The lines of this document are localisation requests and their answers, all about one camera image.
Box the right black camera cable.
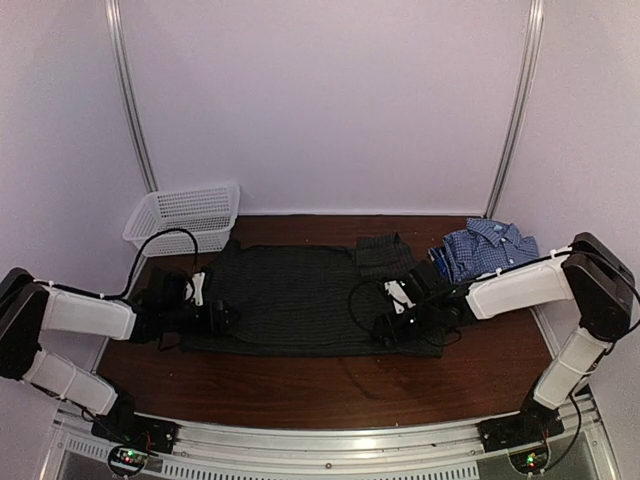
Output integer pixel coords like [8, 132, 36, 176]
[347, 279, 396, 341]

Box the black camera cable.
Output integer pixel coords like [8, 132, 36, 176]
[347, 279, 396, 341]
[99, 227, 200, 301]

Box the dark pinstriped long sleeve shirt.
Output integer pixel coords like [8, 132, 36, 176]
[181, 233, 444, 358]

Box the white perforated plastic basket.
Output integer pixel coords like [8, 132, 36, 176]
[122, 184, 241, 257]

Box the right circuit board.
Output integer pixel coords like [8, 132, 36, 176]
[509, 449, 549, 475]

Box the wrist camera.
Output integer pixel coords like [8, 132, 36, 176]
[144, 267, 206, 310]
[383, 261, 449, 314]

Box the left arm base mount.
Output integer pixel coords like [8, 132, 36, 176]
[91, 414, 178, 454]

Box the navy folded shirt white print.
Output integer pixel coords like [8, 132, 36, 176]
[429, 247, 453, 283]

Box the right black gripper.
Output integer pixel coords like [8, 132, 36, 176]
[370, 300, 440, 348]

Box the right aluminium frame post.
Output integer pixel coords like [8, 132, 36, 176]
[484, 0, 545, 218]

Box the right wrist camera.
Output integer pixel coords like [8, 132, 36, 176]
[383, 261, 449, 314]

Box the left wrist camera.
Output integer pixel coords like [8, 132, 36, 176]
[144, 267, 206, 310]

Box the front aluminium rail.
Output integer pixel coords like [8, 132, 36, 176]
[35, 393, 621, 479]

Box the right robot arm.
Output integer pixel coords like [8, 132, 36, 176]
[370, 232, 639, 442]

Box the left black camera cable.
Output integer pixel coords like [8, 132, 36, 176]
[99, 227, 200, 301]

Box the left circuit board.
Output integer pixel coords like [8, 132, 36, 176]
[107, 445, 149, 477]

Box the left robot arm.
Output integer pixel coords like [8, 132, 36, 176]
[1, 268, 239, 444]

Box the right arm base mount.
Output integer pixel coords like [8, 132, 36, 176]
[478, 410, 565, 453]

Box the left aluminium frame post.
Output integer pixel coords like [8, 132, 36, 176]
[105, 0, 158, 193]

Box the blue checkered folded shirt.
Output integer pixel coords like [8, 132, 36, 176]
[443, 218, 539, 283]

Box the circuit board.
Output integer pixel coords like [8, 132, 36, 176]
[509, 449, 549, 475]
[107, 445, 149, 477]

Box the aluminium frame post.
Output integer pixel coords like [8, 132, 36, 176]
[105, 0, 158, 193]
[484, 0, 545, 218]

